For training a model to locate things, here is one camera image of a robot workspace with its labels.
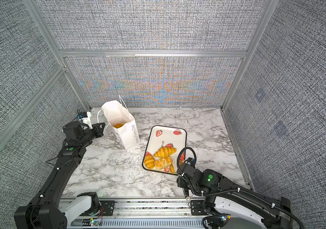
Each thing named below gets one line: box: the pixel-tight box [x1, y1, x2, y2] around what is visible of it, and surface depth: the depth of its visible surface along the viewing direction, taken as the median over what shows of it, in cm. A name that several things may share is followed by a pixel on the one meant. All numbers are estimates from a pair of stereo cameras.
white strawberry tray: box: [142, 125, 187, 175], surface depth 97 cm
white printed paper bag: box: [101, 100, 141, 152], surface depth 87 cm
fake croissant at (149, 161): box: [143, 154, 155, 169], surface depth 87 cm
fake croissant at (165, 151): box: [153, 145, 177, 158], surface depth 92 cm
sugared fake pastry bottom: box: [153, 156, 173, 170], surface depth 87 cm
